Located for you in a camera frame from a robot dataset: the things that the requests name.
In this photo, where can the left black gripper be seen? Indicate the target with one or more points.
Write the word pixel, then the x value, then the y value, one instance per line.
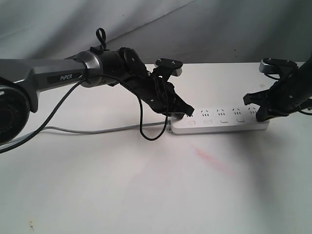
pixel 155 90

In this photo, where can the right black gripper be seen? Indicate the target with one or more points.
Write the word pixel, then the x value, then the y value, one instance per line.
pixel 281 100

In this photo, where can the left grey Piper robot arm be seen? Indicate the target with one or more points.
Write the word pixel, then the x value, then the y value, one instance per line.
pixel 22 80

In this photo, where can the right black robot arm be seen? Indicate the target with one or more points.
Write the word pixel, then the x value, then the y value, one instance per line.
pixel 306 70

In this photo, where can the grey fabric backdrop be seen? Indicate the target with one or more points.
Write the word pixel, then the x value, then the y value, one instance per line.
pixel 193 31

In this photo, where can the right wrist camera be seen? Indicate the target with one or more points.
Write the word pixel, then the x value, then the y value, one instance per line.
pixel 273 66

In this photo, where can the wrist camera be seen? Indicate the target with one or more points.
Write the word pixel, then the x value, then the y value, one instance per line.
pixel 169 67
pixel 273 66

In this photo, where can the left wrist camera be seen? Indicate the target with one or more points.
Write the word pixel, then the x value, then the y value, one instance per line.
pixel 169 67

